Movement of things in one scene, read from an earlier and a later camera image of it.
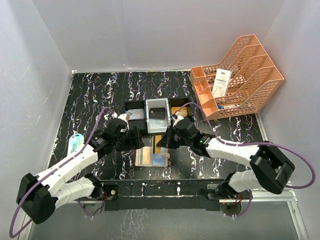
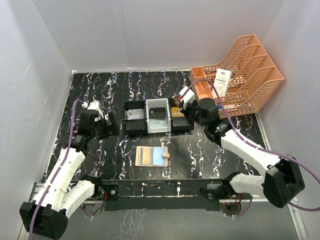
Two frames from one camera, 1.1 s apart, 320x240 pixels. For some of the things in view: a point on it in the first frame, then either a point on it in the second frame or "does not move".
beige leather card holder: (144, 157) does not move
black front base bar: (164, 194) does not move
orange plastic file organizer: (241, 84) does not move
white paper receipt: (221, 82) does not move
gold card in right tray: (183, 111) does not move
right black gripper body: (170, 137) → (186, 113)
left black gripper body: (132, 138) → (108, 125)
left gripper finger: (137, 141) → (113, 125)
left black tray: (140, 123) does not move
